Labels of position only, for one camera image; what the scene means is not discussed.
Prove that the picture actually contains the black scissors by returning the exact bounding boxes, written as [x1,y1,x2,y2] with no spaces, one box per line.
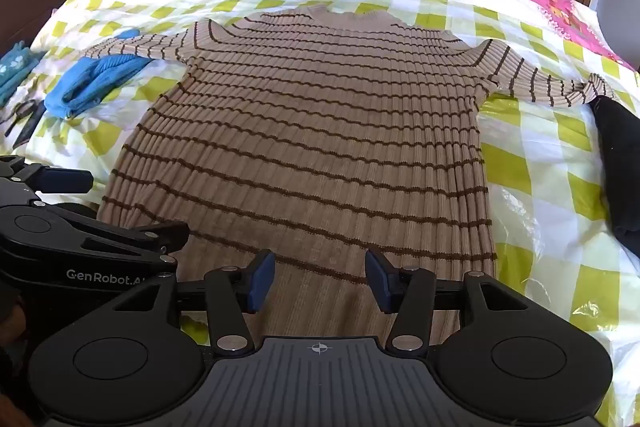
[4,98,47,148]

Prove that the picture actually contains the teal floral cloth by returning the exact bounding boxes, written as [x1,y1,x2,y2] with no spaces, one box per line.
[0,40,47,105]

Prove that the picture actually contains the green checked floral quilt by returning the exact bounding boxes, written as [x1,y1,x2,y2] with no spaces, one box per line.
[0,0,640,427]

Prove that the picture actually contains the tan brown-striped knit sweater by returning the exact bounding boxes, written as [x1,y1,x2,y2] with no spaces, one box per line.
[82,5,615,342]

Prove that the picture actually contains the black garment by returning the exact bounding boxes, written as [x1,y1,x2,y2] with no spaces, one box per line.
[588,96,640,248]

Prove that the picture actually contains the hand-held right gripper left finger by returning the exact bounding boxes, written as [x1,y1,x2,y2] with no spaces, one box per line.
[113,249,277,356]

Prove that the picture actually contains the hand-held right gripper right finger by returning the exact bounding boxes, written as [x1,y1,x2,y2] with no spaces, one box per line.
[364,248,529,356]

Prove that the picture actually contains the blue knit garment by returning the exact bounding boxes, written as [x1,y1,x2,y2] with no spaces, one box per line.
[44,29,153,120]

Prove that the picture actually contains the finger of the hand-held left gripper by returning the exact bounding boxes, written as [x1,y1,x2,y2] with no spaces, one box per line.
[55,208,191,266]
[0,156,95,208]

